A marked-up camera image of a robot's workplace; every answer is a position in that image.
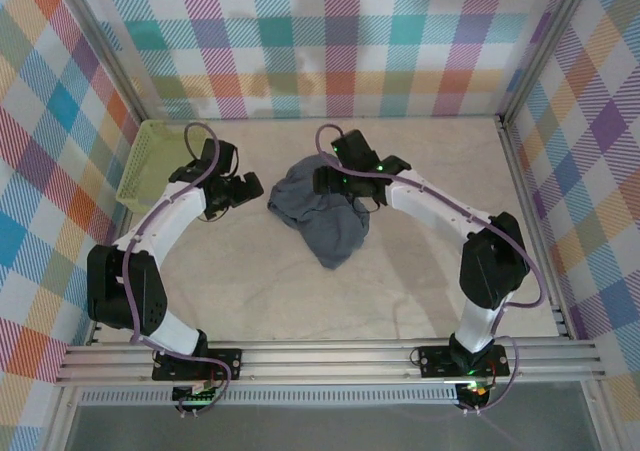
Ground grey t-shirt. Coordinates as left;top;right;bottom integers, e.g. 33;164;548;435
267;154;372;271

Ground light green perforated basket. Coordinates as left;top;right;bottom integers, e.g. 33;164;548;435
115;119;204;216

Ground small circuit board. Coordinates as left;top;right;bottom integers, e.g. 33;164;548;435
457;379;491;403
172;383;222;406

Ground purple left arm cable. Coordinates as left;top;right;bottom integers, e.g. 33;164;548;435
122;122;234;415

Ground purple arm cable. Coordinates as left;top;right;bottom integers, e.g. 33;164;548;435
314;124;546;415
122;122;234;415

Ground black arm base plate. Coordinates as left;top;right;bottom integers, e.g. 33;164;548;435
417;344;511;378
151;348;244;383

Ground aluminium front rail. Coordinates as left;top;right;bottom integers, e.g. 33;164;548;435
53;338;607;388

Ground aluminium frame post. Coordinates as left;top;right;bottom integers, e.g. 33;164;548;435
47;0;154;125
496;0;600;125

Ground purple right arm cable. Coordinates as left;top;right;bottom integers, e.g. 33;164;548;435
314;124;546;415

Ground grey slotted cable duct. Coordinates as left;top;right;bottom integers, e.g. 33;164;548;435
78;388;460;407

